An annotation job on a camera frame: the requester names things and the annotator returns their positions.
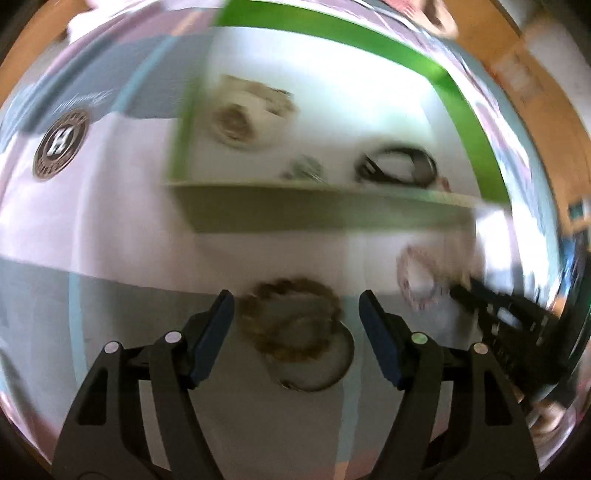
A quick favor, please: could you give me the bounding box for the striped plush toy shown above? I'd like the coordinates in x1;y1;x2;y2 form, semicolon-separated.
387;0;461;38

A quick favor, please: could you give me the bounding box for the wooden bed headboard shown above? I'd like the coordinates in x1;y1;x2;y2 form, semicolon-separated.
452;0;591;224

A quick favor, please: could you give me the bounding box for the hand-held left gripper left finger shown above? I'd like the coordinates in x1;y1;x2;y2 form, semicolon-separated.
51;290;236;480

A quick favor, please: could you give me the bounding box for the person's right hand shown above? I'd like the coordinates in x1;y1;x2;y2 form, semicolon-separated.
530;398;570;435

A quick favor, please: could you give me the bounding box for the green stone pendant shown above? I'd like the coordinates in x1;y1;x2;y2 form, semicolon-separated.
281;154;327;184

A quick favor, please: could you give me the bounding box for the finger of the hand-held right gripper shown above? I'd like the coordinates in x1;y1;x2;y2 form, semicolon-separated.
449;278;504;326

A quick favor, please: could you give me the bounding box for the brown beaded bracelet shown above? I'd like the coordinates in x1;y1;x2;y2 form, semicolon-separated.
237;276;345;361

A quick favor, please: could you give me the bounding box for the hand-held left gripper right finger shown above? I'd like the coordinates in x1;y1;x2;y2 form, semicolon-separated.
359;290;541;480

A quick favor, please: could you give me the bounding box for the white shell ornament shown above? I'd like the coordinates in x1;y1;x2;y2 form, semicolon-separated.
209;74;299;149

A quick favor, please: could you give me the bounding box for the printed patchwork bedsheet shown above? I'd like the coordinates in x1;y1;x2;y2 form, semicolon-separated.
0;0;568;467

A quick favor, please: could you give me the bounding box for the pink beaded bracelet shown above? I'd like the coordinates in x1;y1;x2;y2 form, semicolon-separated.
396;244;452;313

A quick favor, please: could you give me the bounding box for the green cardboard box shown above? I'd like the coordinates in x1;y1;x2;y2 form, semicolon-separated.
164;0;514;234

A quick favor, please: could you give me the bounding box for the silver bangle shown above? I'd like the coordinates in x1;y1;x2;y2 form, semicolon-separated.
263;318;356;394

